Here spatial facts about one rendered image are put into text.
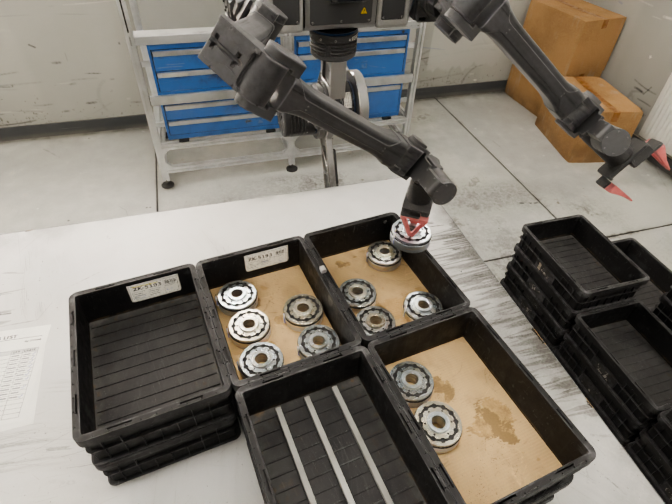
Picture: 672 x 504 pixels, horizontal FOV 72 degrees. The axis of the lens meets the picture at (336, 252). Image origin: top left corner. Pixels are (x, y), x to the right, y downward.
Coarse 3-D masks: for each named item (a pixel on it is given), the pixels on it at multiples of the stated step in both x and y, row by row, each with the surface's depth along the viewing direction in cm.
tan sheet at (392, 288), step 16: (336, 256) 138; (352, 256) 138; (336, 272) 133; (352, 272) 133; (368, 272) 134; (384, 272) 134; (400, 272) 134; (384, 288) 129; (400, 288) 129; (416, 288) 130; (384, 304) 125; (400, 304) 125; (400, 320) 121
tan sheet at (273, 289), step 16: (272, 272) 132; (288, 272) 132; (256, 288) 127; (272, 288) 128; (288, 288) 128; (304, 288) 128; (272, 304) 124; (224, 320) 119; (272, 320) 120; (272, 336) 116; (288, 336) 116; (240, 352) 112; (288, 352) 113
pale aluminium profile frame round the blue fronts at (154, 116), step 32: (128, 32) 235; (416, 32) 282; (416, 64) 293; (160, 96) 259; (192, 96) 264; (224, 96) 269; (160, 128) 297; (160, 160) 286; (224, 160) 300; (256, 160) 306; (288, 160) 316
